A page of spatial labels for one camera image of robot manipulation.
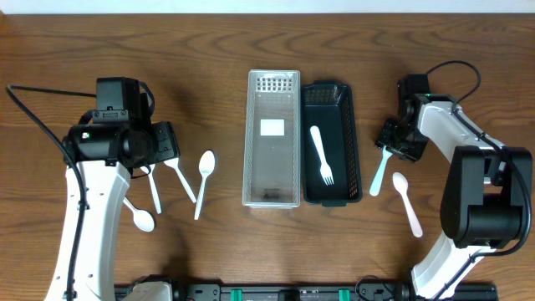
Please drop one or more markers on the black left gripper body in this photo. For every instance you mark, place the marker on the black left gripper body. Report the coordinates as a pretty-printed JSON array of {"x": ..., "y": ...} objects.
[{"x": 165, "y": 142}]

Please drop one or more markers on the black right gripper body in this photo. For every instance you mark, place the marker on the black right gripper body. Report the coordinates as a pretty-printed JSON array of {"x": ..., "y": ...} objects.
[{"x": 397, "y": 140}]

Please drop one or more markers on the pink-white plastic spoon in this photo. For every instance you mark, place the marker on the pink-white plastic spoon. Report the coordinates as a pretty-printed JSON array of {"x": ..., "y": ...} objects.
[{"x": 401, "y": 185}]

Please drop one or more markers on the pale green plastic fork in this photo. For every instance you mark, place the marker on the pale green plastic fork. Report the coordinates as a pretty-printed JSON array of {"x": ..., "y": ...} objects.
[{"x": 376, "y": 183}]

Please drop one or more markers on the white plastic fork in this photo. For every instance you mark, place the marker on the white plastic fork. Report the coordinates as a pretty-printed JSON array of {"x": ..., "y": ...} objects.
[{"x": 324, "y": 169}]

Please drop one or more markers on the white spoon near arm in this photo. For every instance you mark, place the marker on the white spoon near arm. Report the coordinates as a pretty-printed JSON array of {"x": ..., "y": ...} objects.
[{"x": 142, "y": 218}]

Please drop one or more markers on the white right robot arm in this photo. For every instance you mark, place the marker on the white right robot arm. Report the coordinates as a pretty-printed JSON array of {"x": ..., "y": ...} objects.
[{"x": 486, "y": 206}]

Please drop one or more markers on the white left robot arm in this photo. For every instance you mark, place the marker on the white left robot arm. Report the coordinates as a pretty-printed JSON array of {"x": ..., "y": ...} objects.
[{"x": 104, "y": 156}]

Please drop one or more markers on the white utensil under gripper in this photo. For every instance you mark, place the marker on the white utensil under gripper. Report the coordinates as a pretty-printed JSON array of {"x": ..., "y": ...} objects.
[{"x": 149, "y": 171}]

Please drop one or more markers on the white spoon upright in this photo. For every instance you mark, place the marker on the white spoon upright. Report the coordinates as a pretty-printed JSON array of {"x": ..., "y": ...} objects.
[{"x": 207, "y": 165}]

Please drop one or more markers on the clear mesh plastic basket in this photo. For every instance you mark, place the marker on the clear mesh plastic basket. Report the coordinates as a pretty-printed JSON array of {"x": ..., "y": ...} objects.
[{"x": 272, "y": 154}]

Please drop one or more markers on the white utensil handle diagonal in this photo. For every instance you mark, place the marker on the white utensil handle diagonal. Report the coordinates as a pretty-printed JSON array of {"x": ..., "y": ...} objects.
[{"x": 174, "y": 163}]

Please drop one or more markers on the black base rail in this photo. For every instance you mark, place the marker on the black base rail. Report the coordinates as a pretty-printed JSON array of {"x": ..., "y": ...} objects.
[{"x": 369, "y": 288}]

